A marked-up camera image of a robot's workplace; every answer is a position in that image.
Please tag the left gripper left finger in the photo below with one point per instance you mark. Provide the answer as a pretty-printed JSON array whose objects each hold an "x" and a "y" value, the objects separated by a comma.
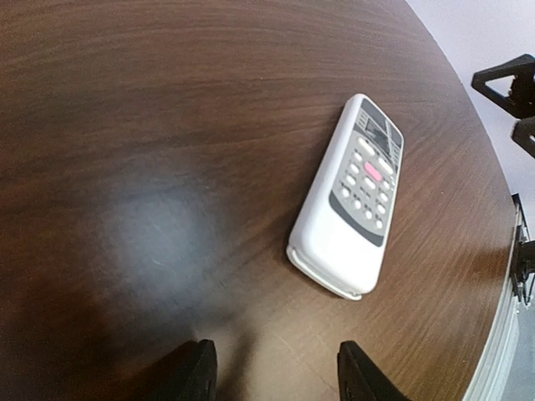
[{"x": 193, "y": 379}]

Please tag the white remote control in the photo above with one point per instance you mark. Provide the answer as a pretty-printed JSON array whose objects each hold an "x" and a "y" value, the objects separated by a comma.
[{"x": 341, "y": 231}]

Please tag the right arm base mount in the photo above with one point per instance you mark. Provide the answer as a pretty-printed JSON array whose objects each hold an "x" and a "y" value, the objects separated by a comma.
[{"x": 522, "y": 267}]

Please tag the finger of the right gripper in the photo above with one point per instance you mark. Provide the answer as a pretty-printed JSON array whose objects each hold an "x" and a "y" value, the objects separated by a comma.
[
  {"x": 523, "y": 135},
  {"x": 509, "y": 85}
]

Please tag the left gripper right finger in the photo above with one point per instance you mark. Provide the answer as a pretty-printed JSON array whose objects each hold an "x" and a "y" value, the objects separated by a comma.
[{"x": 360, "y": 378}]

